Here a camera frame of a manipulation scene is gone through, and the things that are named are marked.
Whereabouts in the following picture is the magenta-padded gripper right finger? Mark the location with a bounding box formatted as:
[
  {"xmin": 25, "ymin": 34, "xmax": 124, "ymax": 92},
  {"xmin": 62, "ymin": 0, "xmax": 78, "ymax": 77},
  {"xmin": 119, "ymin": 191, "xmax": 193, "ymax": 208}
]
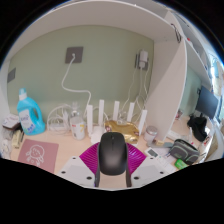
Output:
[{"xmin": 124, "ymin": 143, "xmax": 177, "ymax": 188}]

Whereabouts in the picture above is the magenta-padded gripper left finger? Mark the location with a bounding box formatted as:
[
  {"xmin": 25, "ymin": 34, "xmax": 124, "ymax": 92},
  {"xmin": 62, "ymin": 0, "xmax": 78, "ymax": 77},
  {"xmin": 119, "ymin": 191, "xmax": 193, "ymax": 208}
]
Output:
[{"xmin": 55, "ymin": 141, "xmax": 101, "ymax": 188}]

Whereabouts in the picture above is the black computer mouse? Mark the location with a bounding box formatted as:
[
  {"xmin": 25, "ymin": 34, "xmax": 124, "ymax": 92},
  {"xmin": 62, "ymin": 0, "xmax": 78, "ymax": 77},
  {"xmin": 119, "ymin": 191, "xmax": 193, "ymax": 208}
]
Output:
[{"xmin": 98, "ymin": 131, "xmax": 129, "ymax": 177}]

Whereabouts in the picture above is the pink printed mouse pad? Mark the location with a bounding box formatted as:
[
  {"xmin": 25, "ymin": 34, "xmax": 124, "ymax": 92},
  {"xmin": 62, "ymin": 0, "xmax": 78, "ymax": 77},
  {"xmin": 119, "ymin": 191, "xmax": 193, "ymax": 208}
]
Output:
[{"xmin": 17, "ymin": 138, "xmax": 60, "ymax": 174}]

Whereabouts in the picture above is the white remote control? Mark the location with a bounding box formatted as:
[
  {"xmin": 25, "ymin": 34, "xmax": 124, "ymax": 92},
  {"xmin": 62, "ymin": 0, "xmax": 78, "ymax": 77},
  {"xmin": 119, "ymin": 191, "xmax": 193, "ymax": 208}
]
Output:
[{"xmin": 144, "ymin": 147, "xmax": 178, "ymax": 174}]

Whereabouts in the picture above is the small white jar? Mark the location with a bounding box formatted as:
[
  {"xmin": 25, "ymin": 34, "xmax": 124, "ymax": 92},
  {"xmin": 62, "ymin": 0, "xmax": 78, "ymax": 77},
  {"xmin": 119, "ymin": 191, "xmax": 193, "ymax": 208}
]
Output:
[{"xmin": 143, "ymin": 125, "xmax": 159, "ymax": 144}]

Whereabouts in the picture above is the gold foil bag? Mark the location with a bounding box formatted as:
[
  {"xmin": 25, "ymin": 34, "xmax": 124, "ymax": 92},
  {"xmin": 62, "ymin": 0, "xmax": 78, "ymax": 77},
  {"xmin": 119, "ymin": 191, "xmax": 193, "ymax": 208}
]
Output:
[{"xmin": 104, "ymin": 119, "xmax": 141, "ymax": 145}]

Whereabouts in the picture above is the clear plastic bottle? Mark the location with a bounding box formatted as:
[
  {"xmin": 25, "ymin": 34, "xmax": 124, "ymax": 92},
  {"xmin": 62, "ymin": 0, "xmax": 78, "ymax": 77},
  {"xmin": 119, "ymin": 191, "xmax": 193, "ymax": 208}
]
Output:
[{"xmin": 69, "ymin": 101, "xmax": 86, "ymax": 141}]

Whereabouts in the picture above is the white power strip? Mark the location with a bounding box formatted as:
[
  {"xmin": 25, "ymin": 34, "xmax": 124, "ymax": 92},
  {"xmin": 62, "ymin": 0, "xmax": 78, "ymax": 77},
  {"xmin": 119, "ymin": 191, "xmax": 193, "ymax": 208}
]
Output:
[{"xmin": 47, "ymin": 121, "xmax": 71, "ymax": 132}]

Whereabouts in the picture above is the green packet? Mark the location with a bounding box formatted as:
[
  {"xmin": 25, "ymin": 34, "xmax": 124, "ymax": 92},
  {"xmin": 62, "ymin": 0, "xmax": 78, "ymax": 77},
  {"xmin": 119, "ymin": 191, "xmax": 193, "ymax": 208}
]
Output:
[{"xmin": 174, "ymin": 158, "xmax": 189, "ymax": 170}]

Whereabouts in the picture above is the white router with antennas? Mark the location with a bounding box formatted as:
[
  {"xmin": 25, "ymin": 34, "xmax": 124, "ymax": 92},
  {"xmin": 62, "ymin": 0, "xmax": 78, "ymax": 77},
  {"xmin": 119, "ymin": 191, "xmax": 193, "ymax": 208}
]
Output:
[{"xmin": 85, "ymin": 99, "xmax": 149, "ymax": 145}]

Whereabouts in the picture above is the grey green-trimmed pouch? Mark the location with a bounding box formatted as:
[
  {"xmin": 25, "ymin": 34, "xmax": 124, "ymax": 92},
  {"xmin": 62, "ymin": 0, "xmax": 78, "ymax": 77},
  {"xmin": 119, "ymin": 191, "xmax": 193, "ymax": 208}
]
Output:
[{"xmin": 168, "ymin": 138, "xmax": 201, "ymax": 166}]

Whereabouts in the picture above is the black bag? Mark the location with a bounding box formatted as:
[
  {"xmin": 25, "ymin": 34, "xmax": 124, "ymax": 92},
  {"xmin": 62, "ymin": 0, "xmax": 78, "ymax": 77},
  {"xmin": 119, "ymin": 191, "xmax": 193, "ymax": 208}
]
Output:
[{"xmin": 187, "ymin": 113, "xmax": 209, "ymax": 143}]

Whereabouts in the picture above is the blue detergent bottle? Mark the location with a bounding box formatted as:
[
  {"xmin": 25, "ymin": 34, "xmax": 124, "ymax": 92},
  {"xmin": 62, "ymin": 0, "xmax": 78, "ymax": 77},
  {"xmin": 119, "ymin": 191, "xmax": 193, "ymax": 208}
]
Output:
[{"xmin": 16, "ymin": 87, "xmax": 47, "ymax": 136}]

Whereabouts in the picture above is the small yellow box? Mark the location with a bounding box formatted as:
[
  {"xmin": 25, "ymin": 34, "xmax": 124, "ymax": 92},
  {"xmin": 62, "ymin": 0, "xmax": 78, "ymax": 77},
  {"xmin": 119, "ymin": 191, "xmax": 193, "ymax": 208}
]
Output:
[{"xmin": 11, "ymin": 129, "xmax": 25, "ymax": 149}]

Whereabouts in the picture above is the clear plastic snack bag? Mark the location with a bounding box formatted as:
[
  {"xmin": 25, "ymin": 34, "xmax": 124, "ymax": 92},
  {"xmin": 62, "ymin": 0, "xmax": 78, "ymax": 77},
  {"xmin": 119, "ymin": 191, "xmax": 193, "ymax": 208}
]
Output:
[{"xmin": 0, "ymin": 138, "xmax": 14, "ymax": 159}]

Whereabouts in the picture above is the black computer monitor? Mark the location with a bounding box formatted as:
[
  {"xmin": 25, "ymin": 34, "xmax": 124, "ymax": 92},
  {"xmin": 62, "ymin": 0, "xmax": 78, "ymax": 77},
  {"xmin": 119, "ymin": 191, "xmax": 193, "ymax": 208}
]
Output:
[{"xmin": 194, "ymin": 85, "xmax": 220, "ymax": 120}]

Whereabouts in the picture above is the coiled white cable bundle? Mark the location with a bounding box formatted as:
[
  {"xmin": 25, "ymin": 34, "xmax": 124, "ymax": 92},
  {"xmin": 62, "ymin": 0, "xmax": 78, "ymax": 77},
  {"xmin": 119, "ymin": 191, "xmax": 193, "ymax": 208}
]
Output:
[{"xmin": 46, "ymin": 103, "xmax": 73, "ymax": 131}]

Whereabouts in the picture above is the thin white charger cable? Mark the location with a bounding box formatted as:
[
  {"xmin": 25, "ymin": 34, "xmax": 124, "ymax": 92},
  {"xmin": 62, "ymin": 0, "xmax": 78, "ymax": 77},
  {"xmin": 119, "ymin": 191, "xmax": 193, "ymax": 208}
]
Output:
[{"xmin": 121, "ymin": 68, "xmax": 149, "ymax": 116}]

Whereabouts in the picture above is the white wall socket cable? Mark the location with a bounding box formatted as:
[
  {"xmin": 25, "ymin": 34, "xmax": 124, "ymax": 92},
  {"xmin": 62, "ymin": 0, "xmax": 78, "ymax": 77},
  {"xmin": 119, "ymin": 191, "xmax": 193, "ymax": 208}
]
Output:
[{"xmin": 60, "ymin": 53, "xmax": 93, "ymax": 109}]

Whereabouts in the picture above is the white wall charger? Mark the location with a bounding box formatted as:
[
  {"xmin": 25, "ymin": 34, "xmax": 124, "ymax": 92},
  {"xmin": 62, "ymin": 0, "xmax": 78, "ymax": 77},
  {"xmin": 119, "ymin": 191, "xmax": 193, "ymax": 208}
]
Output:
[{"xmin": 134, "ymin": 49, "xmax": 150, "ymax": 71}]

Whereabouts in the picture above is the grey wall socket plate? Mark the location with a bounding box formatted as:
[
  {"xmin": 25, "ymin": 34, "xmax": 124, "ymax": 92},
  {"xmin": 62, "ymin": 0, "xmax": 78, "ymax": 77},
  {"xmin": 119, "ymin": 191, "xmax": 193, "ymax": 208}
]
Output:
[{"xmin": 64, "ymin": 46, "xmax": 84, "ymax": 64}]

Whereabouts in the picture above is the blank grey wall plate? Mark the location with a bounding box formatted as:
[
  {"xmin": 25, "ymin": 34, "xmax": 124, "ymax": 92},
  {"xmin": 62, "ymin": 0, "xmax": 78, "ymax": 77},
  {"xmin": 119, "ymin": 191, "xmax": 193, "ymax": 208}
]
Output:
[{"xmin": 6, "ymin": 67, "xmax": 17, "ymax": 84}]

